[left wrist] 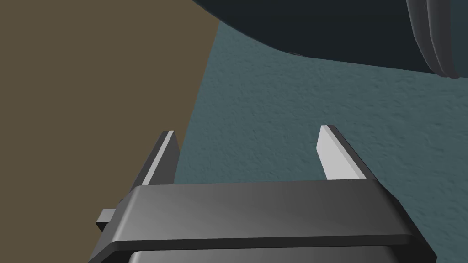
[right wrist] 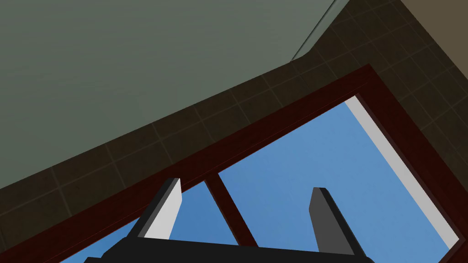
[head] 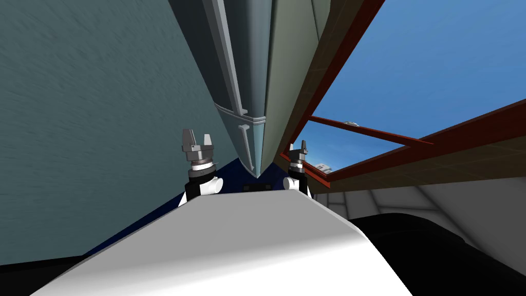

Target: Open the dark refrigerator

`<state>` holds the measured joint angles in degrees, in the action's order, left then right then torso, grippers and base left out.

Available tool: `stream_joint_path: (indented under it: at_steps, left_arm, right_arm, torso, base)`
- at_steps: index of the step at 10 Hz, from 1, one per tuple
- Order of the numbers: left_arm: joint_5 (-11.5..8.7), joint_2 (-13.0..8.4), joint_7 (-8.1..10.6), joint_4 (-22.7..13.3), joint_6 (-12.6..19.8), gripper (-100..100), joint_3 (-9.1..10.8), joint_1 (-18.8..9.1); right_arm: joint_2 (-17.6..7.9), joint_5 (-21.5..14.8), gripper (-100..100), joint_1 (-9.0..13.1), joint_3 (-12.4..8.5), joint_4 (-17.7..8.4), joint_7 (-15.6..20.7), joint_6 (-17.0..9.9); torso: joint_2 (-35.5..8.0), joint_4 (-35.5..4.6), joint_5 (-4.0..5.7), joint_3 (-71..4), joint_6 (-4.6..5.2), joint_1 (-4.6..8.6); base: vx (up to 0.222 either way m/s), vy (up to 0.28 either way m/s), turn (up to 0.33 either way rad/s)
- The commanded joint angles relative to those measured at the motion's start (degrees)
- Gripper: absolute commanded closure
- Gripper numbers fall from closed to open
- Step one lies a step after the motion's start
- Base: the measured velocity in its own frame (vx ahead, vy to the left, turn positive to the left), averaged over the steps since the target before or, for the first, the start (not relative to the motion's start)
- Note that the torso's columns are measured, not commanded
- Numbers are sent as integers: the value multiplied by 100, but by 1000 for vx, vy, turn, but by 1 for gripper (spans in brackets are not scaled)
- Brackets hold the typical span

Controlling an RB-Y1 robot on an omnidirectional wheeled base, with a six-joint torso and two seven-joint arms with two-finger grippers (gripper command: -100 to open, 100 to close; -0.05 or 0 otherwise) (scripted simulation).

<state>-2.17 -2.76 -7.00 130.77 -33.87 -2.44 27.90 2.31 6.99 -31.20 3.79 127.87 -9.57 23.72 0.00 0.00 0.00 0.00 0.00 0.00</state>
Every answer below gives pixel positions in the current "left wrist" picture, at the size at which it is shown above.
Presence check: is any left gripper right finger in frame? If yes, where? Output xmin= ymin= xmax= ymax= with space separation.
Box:
xmin=316 ymin=125 xmax=378 ymax=181

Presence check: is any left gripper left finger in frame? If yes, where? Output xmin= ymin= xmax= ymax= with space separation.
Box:
xmin=129 ymin=130 xmax=180 ymax=191

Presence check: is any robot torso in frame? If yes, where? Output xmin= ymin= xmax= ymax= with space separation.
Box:
xmin=190 ymin=0 xmax=468 ymax=79

